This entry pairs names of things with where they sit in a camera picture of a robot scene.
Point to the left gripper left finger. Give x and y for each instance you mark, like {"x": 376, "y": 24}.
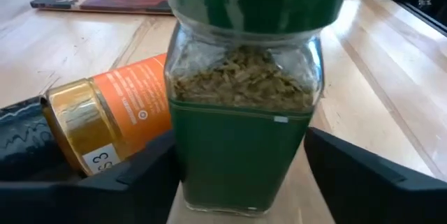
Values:
{"x": 104, "y": 203}

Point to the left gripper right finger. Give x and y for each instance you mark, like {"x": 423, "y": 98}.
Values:
{"x": 366, "y": 199}

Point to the orange spice grinder black cap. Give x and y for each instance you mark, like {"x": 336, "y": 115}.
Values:
{"x": 132, "y": 98}

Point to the green-lid herb jar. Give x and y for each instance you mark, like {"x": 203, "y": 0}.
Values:
{"x": 241, "y": 147}

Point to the black aluminium table frame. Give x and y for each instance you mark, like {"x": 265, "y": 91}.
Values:
{"x": 433, "y": 11}

